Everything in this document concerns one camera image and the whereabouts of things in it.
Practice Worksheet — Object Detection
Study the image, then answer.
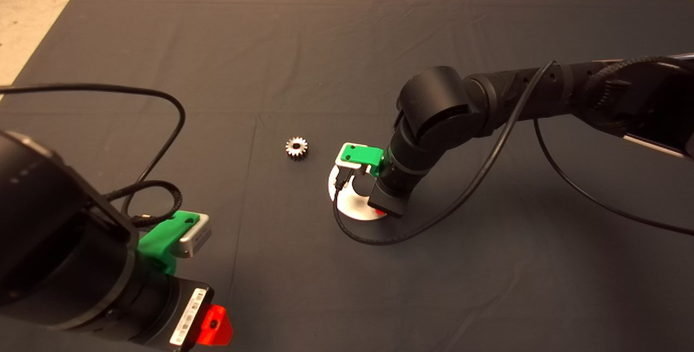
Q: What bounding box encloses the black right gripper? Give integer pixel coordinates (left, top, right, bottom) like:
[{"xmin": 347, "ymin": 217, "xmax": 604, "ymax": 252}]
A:
[{"xmin": 368, "ymin": 176, "xmax": 418, "ymax": 219}]

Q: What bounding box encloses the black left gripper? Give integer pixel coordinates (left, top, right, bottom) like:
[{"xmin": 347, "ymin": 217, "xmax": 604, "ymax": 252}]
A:
[{"xmin": 120, "ymin": 266, "xmax": 234, "ymax": 351}]

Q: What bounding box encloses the round metal carrier plate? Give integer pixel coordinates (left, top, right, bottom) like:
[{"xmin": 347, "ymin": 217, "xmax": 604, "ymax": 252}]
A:
[{"xmin": 328, "ymin": 165, "xmax": 389, "ymax": 221}]

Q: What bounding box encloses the small steel planetary gear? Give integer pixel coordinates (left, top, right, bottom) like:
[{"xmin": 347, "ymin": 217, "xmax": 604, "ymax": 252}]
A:
[{"xmin": 285, "ymin": 136, "xmax": 309, "ymax": 162}]

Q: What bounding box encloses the dark grey table cloth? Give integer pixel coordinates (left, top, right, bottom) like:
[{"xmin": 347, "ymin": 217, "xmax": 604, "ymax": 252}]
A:
[{"xmin": 0, "ymin": 0, "xmax": 694, "ymax": 352}]

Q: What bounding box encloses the right black camera cable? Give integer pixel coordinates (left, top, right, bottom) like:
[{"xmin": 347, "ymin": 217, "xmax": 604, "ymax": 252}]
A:
[{"xmin": 332, "ymin": 59, "xmax": 694, "ymax": 247}]

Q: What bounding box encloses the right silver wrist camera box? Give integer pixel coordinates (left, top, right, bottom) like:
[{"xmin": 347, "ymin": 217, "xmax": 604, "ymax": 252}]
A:
[{"xmin": 335, "ymin": 149, "xmax": 375, "ymax": 181}]

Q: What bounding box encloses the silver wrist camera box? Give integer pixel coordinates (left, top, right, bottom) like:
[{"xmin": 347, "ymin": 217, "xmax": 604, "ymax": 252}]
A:
[
  {"xmin": 172, "ymin": 212, "xmax": 212, "ymax": 258},
  {"xmin": 335, "ymin": 149, "xmax": 375, "ymax": 181}
]

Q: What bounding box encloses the right green camera mount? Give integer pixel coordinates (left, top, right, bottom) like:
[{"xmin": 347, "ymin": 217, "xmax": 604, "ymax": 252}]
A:
[{"xmin": 340, "ymin": 144, "xmax": 385, "ymax": 177}]

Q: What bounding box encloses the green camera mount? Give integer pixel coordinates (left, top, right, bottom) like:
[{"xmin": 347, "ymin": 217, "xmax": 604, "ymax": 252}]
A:
[
  {"xmin": 340, "ymin": 144, "xmax": 385, "ymax": 177},
  {"xmin": 137, "ymin": 209, "xmax": 200, "ymax": 274}
]

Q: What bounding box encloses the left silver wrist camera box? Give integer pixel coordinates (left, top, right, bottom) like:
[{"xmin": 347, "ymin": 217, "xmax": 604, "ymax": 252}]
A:
[{"xmin": 172, "ymin": 212, "xmax": 212, "ymax": 258}]

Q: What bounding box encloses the left green camera mount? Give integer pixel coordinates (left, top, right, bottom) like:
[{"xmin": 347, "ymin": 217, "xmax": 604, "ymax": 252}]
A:
[{"xmin": 137, "ymin": 209, "xmax": 200, "ymax": 274}]

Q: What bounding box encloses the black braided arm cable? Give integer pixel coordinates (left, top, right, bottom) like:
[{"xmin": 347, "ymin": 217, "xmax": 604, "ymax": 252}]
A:
[{"xmin": 588, "ymin": 54, "xmax": 694, "ymax": 94}]

